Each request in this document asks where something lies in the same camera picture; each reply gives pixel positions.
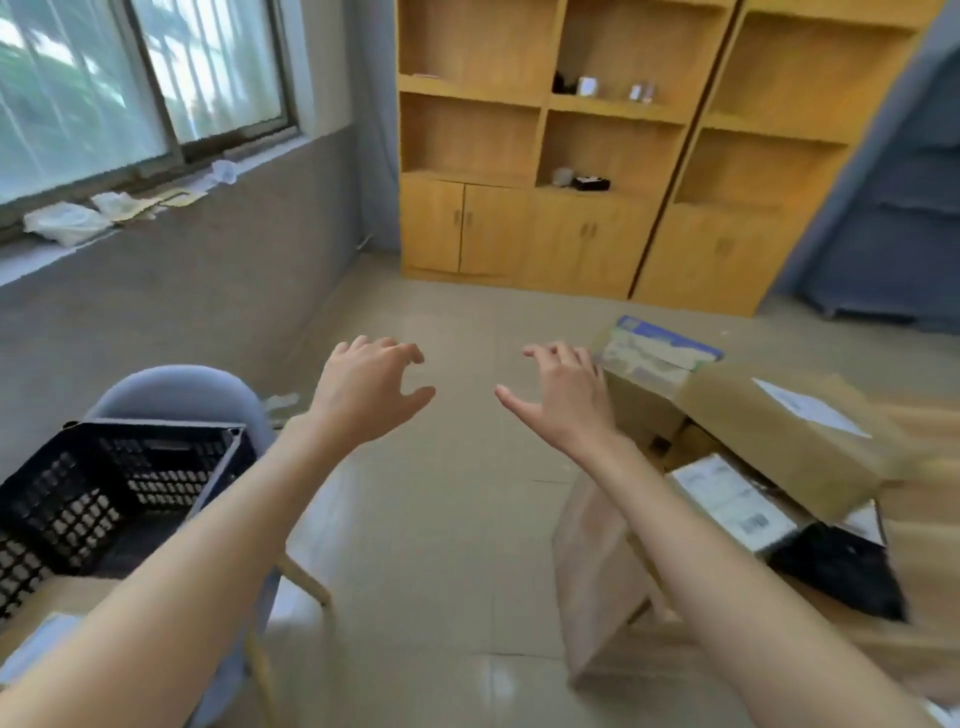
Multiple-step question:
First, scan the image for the person's right hand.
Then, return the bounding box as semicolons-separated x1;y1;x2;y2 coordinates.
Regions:
494;341;624;463

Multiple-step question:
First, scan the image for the person's left hand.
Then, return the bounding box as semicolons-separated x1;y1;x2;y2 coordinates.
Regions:
307;335;437;452

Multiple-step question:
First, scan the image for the person's right forearm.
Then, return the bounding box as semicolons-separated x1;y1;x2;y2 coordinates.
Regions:
576;433;942;728

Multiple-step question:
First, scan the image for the person's left forearm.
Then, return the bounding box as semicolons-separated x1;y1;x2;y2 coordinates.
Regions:
0;414;363;728

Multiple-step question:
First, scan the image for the cardboard box with blue print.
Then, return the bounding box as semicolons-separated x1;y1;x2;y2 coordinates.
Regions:
596;315;726;451

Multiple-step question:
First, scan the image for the blue chair with wooden legs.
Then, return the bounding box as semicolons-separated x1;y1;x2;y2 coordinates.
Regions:
81;364;334;728

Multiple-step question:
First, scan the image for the large open cardboard box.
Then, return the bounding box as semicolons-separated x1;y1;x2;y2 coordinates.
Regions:
552;401;960;708

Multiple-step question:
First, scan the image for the small white-labelled parcel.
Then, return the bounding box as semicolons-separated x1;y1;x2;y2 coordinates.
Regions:
666;453;802;558

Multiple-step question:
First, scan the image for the wide wooden shelf cabinet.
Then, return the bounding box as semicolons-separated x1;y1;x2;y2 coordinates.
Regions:
396;0;744;301

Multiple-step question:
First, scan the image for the large labelled cardboard box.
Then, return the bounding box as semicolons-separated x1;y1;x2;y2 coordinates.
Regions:
677;363;912;526

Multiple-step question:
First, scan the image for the yellow paper envelope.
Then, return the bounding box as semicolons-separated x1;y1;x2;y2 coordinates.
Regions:
91;187;210;224

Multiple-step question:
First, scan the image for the black plastic crate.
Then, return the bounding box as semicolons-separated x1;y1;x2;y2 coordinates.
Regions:
0;418;260;622

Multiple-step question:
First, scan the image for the narrow wooden shelf cabinet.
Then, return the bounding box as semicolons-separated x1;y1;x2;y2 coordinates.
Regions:
630;0;948;318

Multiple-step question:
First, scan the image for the black plastic bag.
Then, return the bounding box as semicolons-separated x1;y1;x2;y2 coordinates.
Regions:
766;520;910;625

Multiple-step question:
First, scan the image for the grey-blue metal cabinet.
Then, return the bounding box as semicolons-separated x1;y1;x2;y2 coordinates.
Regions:
772;15;960;335

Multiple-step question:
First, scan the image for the sliding glass window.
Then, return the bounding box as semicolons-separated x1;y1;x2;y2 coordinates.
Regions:
0;0;301;226

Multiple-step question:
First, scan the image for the cardboard box under crate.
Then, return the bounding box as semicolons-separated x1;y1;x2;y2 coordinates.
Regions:
0;573;125;687

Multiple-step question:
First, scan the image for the white paper sheet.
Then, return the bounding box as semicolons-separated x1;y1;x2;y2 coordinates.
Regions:
0;611;85;687

